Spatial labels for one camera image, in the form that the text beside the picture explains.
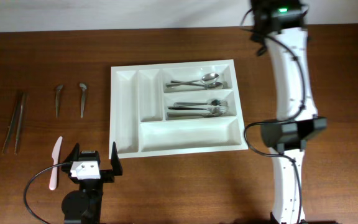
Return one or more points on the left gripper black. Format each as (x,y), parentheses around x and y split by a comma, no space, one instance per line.
(109,174)

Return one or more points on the small steel teaspoon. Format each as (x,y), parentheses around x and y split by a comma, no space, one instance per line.
(84,88)
(58,90)

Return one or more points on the steel spoon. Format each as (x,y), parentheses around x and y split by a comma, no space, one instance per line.
(211,86)
(206,79)

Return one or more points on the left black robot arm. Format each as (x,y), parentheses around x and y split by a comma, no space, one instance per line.
(84,205)

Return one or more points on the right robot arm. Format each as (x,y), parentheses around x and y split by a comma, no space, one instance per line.
(279,26)

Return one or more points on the pink plastic knife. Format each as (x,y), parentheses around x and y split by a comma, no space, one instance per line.
(55,157)

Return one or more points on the white plastic cutlery tray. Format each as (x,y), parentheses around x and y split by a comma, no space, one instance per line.
(139,105)

